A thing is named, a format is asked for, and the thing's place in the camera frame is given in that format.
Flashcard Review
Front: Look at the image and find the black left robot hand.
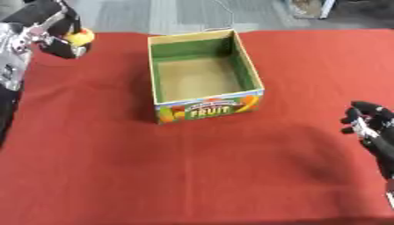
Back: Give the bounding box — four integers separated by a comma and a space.
0, 0, 96, 60

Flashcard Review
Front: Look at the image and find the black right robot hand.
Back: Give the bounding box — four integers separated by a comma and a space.
339, 100, 394, 181

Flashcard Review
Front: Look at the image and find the yellow toy fruit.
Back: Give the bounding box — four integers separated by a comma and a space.
62, 27, 98, 47

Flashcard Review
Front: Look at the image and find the cardboard box with green inside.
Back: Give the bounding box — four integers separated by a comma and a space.
146, 28, 266, 125

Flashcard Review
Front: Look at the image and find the white framed board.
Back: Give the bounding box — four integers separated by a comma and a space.
286, 0, 338, 20

